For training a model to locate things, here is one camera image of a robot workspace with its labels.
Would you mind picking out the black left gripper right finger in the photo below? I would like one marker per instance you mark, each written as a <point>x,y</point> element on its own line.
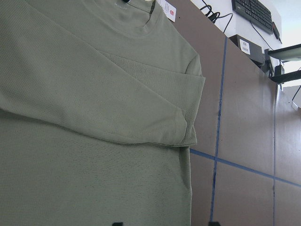
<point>213,223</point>

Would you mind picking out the white shirt price tag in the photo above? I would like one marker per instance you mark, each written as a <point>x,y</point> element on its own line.
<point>168,9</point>

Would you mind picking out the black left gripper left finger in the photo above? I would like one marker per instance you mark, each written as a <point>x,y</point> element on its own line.
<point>117,224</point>

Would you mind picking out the black box with label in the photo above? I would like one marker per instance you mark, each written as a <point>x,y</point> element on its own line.
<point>252,50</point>

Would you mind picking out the black keyboard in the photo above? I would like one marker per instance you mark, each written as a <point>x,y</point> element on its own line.
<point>254,11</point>

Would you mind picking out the green long-sleeve shirt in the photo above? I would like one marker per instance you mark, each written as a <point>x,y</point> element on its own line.
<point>98,100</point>

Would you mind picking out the blue tape line crosswise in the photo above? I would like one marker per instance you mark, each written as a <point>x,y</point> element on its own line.
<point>229,163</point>

